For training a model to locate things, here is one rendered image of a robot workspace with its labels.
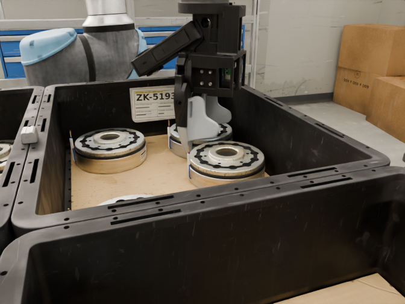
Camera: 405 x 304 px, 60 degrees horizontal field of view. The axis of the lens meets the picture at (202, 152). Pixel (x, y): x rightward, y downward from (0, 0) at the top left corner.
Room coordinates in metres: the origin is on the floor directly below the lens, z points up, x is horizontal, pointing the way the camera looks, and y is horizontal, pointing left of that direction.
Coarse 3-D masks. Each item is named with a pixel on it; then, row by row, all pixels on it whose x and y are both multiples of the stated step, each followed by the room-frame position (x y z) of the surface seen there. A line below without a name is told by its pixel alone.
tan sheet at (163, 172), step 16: (160, 144) 0.54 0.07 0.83; (160, 160) 0.48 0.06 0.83; (176, 160) 0.48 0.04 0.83; (80, 176) 0.43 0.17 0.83; (96, 176) 0.43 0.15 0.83; (112, 176) 0.43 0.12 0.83; (128, 176) 0.43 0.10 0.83; (144, 176) 0.43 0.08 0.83; (160, 176) 0.43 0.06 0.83; (176, 176) 0.43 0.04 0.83; (80, 192) 0.39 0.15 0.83; (96, 192) 0.39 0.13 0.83; (112, 192) 0.39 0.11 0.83; (128, 192) 0.39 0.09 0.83; (144, 192) 0.39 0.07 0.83; (160, 192) 0.39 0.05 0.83; (80, 208) 0.35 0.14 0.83
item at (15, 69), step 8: (0, 32) 2.07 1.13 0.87; (8, 32) 2.09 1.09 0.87; (16, 32) 2.10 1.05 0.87; (24, 32) 2.11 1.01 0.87; (32, 32) 2.12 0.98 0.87; (80, 32) 2.20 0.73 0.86; (0, 40) 2.06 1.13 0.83; (8, 40) 2.07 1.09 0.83; (16, 40) 2.08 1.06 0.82; (0, 48) 2.07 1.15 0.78; (8, 48) 2.08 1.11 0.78; (16, 48) 2.09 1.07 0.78; (0, 56) 2.06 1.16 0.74; (8, 56) 2.08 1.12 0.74; (16, 56) 2.10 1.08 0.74; (8, 64) 2.07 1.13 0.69; (16, 64) 2.09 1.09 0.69; (8, 72) 2.07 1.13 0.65; (16, 72) 2.08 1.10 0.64; (24, 72) 2.10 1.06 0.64
